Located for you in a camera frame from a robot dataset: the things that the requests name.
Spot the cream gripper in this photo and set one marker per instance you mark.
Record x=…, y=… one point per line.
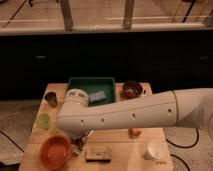
x=81, y=140

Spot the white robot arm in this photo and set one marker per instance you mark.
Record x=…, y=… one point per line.
x=189, y=108

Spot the orange red bowl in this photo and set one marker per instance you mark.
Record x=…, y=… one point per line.
x=54, y=152

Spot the dark maroon bowl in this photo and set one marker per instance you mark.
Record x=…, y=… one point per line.
x=131, y=89

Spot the silver fork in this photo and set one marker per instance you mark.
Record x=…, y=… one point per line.
x=76, y=151

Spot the brown wooden block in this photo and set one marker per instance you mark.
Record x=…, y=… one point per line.
x=98, y=155

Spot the light green cup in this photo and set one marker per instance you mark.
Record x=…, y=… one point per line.
x=43, y=121

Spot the dark metal cup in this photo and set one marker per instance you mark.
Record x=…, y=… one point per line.
x=51, y=98

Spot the grey blue sponge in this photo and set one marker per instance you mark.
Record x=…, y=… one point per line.
x=97, y=96

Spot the orange peach fruit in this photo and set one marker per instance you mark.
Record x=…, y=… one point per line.
x=134, y=133

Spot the green plastic tray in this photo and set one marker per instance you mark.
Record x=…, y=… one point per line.
x=93, y=85

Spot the white plastic cup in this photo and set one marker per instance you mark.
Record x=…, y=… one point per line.
x=155, y=150

